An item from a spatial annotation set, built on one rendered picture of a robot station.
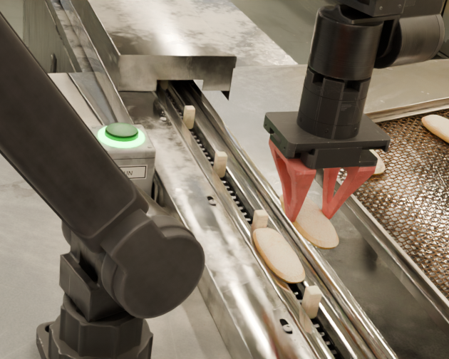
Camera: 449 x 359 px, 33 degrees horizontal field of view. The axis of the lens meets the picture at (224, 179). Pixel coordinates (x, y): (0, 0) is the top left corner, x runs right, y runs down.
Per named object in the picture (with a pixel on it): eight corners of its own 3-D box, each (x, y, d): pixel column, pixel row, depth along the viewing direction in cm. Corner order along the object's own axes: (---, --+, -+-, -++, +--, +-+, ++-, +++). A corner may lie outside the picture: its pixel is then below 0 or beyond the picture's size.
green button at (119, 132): (100, 134, 92) (102, 122, 91) (133, 133, 93) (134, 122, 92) (107, 149, 88) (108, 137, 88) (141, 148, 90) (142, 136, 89)
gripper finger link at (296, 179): (256, 201, 76) (271, 116, 71) (320, 197, 78) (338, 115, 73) (282, 240, 70) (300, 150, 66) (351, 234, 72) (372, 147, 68)
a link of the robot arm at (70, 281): (58, 299, 64) (88, 337, 61) (62, 196, 59) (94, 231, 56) (151, 271, 70) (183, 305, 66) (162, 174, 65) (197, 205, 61)
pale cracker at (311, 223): (271, 196, 78) (272, 186, 77) (304, 194, 79) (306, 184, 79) (311, 252, 70) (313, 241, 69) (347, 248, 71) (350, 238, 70)
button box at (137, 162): (80, 199, 98) (84, 122, 92) (140, 196, 100) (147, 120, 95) (91, 235, 91) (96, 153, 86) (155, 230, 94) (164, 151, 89)
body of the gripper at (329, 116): (260, 129, 71) (272, 55, 68) (355, 126, 75) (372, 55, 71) (286, 162, 66) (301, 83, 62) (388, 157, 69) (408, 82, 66)
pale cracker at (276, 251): (244, 231, 85) (246, 223, 84) (276, 229, 86) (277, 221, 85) (279, 286, 76) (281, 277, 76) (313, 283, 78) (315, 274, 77)
